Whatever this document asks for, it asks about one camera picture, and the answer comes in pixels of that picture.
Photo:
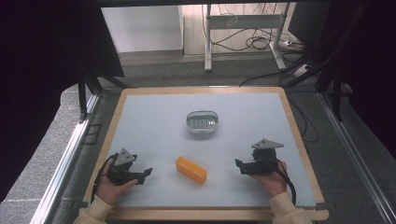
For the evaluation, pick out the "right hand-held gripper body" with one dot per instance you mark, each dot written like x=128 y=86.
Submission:
x=263 y=161

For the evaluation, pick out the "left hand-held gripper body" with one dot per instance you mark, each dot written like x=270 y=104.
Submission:
x=120 y=169

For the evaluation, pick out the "orange soap bar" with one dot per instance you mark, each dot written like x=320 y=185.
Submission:
x=191 y=170

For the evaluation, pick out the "clear soap dish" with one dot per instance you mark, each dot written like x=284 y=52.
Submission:
x=202 y=122

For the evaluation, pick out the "person's left hand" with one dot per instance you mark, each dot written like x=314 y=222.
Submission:
x=111 y=188

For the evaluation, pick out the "person's right hand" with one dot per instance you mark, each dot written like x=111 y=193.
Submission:
x=273 y=183

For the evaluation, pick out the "light blue table mat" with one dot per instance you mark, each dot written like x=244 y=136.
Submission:
x=199 y=149

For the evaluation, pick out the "black metal stand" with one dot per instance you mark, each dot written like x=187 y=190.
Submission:
x=83 y=95
x=336 y=93

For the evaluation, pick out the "white power strip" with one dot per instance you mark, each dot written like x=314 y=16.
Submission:
x=301 y=70

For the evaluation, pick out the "black curtain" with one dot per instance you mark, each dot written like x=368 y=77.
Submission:
x=37 y=77
x=370 y=62

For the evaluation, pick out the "white panel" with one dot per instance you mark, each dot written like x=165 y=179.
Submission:
x=142 y=28

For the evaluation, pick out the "aluminium rail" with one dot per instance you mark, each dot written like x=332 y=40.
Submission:
x=63 y=161
x=358 y=155

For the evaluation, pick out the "white metal desk frame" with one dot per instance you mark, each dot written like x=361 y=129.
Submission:
x=243 y=23

